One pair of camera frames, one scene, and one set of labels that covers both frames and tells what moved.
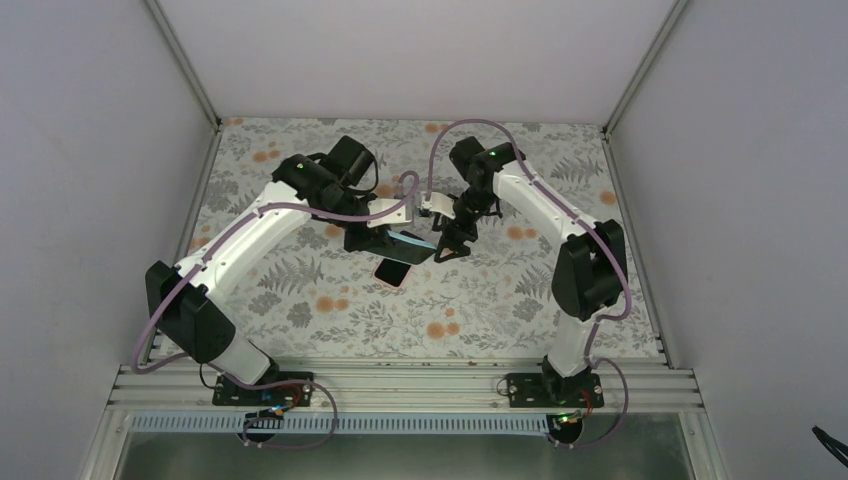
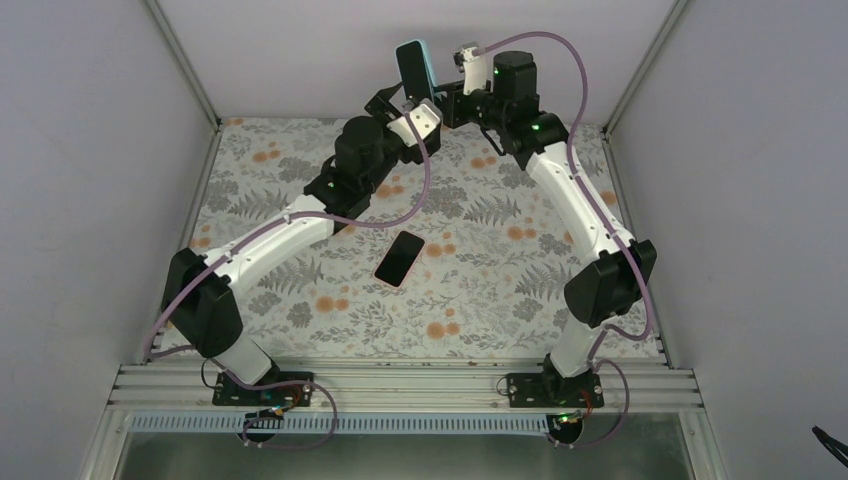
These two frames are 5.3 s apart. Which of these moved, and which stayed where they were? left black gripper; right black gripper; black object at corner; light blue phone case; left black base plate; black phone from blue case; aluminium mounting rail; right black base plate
Moved: right black gripper; light blue phone case; left black gripper; black phone from blue case
Stayed: aluminium mounting rail; left black base plate; black object at corner; right black base plate
